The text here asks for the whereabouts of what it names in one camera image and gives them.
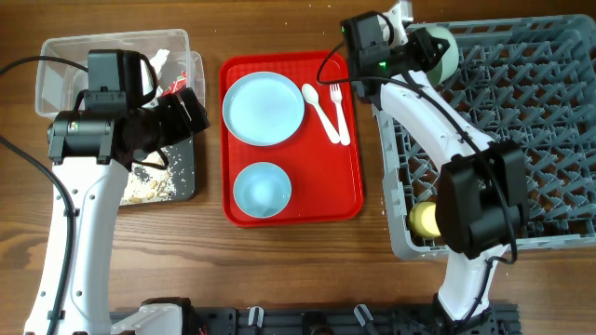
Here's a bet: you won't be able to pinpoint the mint green bowl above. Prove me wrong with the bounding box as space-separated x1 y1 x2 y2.
427 26 459 87

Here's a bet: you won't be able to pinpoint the red snack wrapper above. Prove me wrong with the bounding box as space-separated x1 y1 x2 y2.
163 71 187 95

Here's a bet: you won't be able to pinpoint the light blue plate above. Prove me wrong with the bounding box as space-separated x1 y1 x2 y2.
222 72 305 147

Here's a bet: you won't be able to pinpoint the light blue bowl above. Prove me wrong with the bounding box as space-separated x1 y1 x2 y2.
233 162 292 219

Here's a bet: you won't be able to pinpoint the yellow plastic cup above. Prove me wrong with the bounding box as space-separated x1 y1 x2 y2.
409 201 440 238

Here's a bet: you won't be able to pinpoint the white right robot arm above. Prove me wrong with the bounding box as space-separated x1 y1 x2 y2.
344 21 529 333

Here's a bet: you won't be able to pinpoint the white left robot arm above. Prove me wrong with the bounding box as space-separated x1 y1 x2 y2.
23 88 210 334

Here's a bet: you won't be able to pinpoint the black food waste tray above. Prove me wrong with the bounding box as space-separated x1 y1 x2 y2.
118 137 196 207

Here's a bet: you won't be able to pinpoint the grey dishwasher rack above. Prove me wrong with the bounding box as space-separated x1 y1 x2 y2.
373 15 595 260

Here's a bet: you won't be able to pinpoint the clear plastic waste bin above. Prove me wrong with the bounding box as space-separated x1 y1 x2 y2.
34 29 205 119

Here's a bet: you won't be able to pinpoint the white crumpled napkin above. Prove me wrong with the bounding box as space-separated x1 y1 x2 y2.
145 48 170 95

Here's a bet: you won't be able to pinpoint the food scraps rice and nuts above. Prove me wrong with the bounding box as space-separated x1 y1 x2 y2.
120 149 179 206

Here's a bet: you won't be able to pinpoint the white plastic fork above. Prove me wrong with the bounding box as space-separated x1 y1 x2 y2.
330 84 351 146

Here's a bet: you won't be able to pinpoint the white plastic spoon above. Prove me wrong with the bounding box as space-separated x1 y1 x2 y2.
301 84 340 144

